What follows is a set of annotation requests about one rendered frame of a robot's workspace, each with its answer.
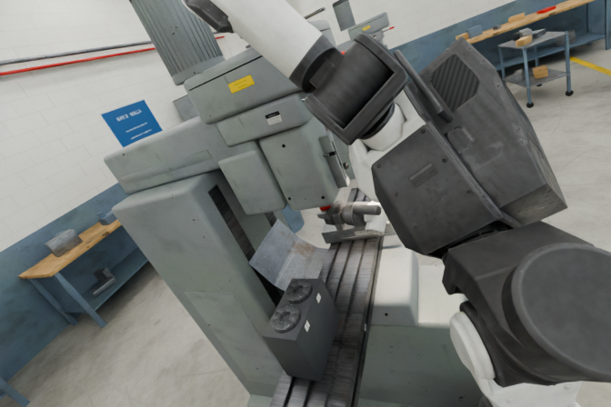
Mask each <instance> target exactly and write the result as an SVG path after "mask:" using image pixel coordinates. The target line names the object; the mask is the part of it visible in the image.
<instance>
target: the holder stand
mask: <svg viewBox="0 0 611 407"><path fill-rule="evenodd" d="M339 320H340V315H339V313H338V311H337V309H336V307H335V305H334V303H333V301H332V298H331V296H330V294H329V292H328V290H327V289H326V286H325V284H324V282H323V280H322V279H292V280H291V282H290V284H288V286H287V288H286V290H285V293H284V295H283V297H282V299H281V301H280V302H279V304H278V305H277V307H276V309H275V312H274V314H273V316H272V318H271V320H270V321H269V323H268V325H267V326H266V328H265V331H264V333H263V335H262V337H263V338H264V340H265V342H266V343H267V345H268V347H269V348H270V350H271V351H272V353H273V354H274V356H275V357H276V359H277V360H278V361H279V363H280V365H281V366H282V368H283V369H284V371H285V373H286V374H287V375H290V376H295V377H299V378H304V379H307V380H312V381H317V382H321V379H322V375H323V372H324V369H325V367H326V361H327V358H328V355H329V353H330V350H331V346H332V343H333V340H334V338H335V334H336V329H337V326H338V324H339Z"/></svg>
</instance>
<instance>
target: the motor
mask: <svg viewBox="0 0 611 407"><path fill-rule="evenodd" d="M129 2H130V4H131V5H132V7H133V8H134V10H135V12H136V14H137V16H138V18H139V19H140V21H141V23H142V25H143V27H144V29H145V30H146V32H147V34H148V36H149V37H150V39H151V41H152V43H153V45H154V46H155V49H156V51H157V52H158V53H159V55H160V57H161V59H162V61H163V63H164V64H165V67H166V69H167V71H168V72H169V74H170V75H171V77H173V81H174V83H175V85H177V86H179V85H182V84H184V82H185V80H187V79H189V78H191V77H193V76H195V75H197V74H200V73H202V72H204V71H205V70H207V69H209V68H211V67H213V66H215V65H218V64H220V63H222V62H224V61H225V58H224V57H223V53H222V51H221V49H220V47H219V45H218V43H217V41H216V39H215V37H214V34H213V32H212V30H211V28H210V26H209V25H208V24H206V23H205V22H203V21H202V20H201V19H199V18H198V17H197V16H195V15H194V14H193V13H191V12H190V11H189V10H188V9H187V8H186V7H185V6H184V5H183V3H182V1H181V0H129Z"/></svg>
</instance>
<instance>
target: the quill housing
mask: <svg viewBox="0 0 611 407"><path fill-rule="evenodd" d="M324 133H326V129H325V126H324V125H323V124H322V123H321V122H320V121H319V120H317V119H316V118H315V117H314V116H313V117H312V119H311V120H310V121H309V122H308V123H306V124H302V125H299V126H297V127H293V128H290V129H287V130H284V131H282V132H279V133H275V134H270V135H268V136H265V137H262V138H260V139H259V144H260V146H261V148H262V150H263V153H264V155H265V158H266V160H267V161H268V163H269V165H270V167H271V169H272V171H273V173H274V175H275V178H276V180H277V182H278V184H279V186H280V188H281V190H282V192H283V194H284V196H285V198H286V200H287V202H288V205H289V207H290V208H291V209H292V210H294V211H301V210H306V209H312V208H318V207H324V206H329V205H332V204H333V203H334V202H335V200H336V197H337V195H338V193H339V191H340V188H338V187H337V185H336V181H335V178H334V176H333V174H332V171H331V169H330V166H329V164H328V161H327V160H326V157H324V156H323V154H325V153H324V151H323V148H322V146H321V144H320V142H319V139H318V137H319V136H320V135H321V134H324Z"/></svg>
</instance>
